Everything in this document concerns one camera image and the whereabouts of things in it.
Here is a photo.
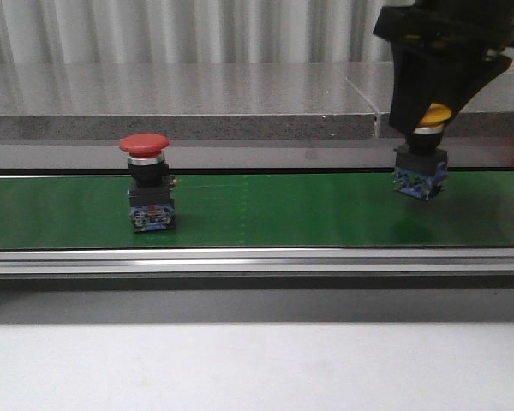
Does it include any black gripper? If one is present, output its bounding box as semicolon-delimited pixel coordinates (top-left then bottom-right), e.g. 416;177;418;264
374;1;514;134

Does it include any yellow mushroom push button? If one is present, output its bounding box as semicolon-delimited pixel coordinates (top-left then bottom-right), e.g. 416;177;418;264
393;103;452;201

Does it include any green conveyor belt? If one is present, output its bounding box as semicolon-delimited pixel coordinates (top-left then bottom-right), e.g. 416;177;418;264
0;171;514;250

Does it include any red mushroom push button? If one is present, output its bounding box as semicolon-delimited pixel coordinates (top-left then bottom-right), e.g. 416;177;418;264
119;133;176;233

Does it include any grey stone countertop slab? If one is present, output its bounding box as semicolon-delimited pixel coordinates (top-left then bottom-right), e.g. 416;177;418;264
0;63;376;144

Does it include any white pleated curtain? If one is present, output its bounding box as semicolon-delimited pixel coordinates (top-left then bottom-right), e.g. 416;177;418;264
0;0;514;66

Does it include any white base panel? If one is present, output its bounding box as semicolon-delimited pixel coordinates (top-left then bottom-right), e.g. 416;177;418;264
0;137;514;170

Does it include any aluminium conveyor side rail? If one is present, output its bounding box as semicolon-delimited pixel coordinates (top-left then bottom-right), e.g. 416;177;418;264
0;247;514;280

